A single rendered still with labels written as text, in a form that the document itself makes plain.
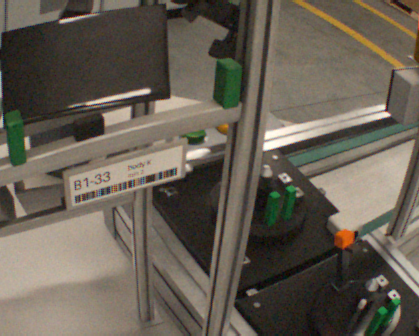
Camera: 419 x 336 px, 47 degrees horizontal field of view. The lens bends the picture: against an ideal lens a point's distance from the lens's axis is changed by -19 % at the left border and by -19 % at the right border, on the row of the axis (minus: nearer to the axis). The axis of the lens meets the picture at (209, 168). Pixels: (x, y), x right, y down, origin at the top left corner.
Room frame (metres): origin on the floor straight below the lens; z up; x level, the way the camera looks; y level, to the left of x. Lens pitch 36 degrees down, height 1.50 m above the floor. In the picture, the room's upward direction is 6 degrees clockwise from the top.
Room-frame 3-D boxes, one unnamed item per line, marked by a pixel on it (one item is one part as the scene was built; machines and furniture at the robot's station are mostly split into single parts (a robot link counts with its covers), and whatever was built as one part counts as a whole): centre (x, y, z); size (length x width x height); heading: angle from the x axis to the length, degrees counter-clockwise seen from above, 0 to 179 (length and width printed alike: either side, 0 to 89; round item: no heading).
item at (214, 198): (0.62, -0.07, 0.98); 0.14 x 0.14 x 0.02
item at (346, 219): (0.59, -0.21, 0.97); 0.05 x 0.05 x 0.04; 33
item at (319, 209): (0.62, -0.07, 0.96); 0.24 x 0.24 x 0.02; 33
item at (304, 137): (0.90, -0.22, 0.91); 0.89 x 0.06 x 0.11; 123
